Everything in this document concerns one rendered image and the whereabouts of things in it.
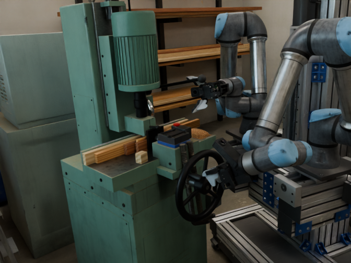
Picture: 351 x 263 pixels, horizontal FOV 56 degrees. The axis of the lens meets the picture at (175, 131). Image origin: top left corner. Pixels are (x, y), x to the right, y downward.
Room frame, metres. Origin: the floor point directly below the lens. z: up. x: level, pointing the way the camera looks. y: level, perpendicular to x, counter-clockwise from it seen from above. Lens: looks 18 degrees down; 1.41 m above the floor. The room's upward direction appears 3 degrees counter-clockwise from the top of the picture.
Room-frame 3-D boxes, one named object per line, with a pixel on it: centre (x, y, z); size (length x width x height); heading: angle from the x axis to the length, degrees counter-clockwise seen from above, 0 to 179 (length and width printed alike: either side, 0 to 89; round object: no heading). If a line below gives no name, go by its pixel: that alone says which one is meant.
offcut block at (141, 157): (1.21, 0.14, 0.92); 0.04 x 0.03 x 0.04; 141
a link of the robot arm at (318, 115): (1.29, -0.62, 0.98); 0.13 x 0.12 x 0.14; 37
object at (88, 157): (1.42, 0.15, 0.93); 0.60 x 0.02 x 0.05; 134
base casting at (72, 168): (1.49, 0.23, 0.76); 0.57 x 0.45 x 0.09; 44
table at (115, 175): (1.33, 0.06, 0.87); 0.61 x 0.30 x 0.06; 134
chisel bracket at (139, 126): (1.41, 0.16, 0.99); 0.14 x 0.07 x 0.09; 44
